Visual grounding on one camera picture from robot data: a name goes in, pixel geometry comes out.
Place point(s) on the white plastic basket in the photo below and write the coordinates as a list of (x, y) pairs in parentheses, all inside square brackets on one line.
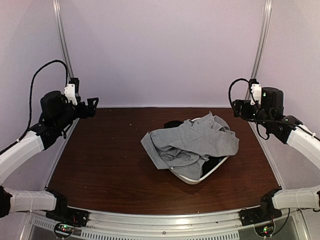
[(209, 138)]

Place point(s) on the black shirt in basket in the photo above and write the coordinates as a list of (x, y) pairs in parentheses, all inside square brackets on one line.
[(172, 124)]

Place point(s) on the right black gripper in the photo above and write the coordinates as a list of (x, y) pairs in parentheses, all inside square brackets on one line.
[(237, 108)]

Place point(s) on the circuit board with leds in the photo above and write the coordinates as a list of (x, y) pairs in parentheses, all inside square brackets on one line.
[(63, 230), (264, 230)]

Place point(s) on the front aluminium rail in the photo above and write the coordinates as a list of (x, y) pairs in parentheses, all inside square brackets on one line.
[(221, 225)]

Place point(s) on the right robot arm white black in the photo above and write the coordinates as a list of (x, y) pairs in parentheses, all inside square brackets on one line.
[(265, 108)]

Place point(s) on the right aluminium frame post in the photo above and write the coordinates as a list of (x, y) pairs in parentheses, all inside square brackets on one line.
[(264, 30)]

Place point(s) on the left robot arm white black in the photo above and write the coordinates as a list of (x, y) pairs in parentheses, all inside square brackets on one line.
[(58, 114)]

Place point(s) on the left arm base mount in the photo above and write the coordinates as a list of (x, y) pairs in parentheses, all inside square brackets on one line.
[(72, 216)]

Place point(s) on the left aluminium frame post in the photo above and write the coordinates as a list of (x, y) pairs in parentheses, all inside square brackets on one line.
[(62, 37)]

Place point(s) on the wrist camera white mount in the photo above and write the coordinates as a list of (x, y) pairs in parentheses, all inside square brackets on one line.
[(71, 91), (255, 91)]

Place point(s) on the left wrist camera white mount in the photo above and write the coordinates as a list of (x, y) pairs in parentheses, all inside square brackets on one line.
[(71, 91)]

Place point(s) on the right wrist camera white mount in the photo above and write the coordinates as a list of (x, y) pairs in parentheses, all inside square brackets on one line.
[(255, 91)]

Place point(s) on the right circuit board with leds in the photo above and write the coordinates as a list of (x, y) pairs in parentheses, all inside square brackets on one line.
[(264, 230)]

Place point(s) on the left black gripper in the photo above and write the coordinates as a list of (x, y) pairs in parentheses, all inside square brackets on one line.
[(84, 114)]

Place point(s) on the grey long sleeve shirt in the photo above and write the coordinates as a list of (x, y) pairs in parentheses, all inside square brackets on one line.
[(164, 149)]

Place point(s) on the left circuit board with leds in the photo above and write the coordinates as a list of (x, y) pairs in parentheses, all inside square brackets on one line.
[(63, 230)]

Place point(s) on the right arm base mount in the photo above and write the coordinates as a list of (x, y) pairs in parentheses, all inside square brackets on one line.
[(255, 215)]

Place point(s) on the aluminium frame post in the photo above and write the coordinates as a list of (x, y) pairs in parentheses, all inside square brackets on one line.
[(62, 37), (264, 30)]

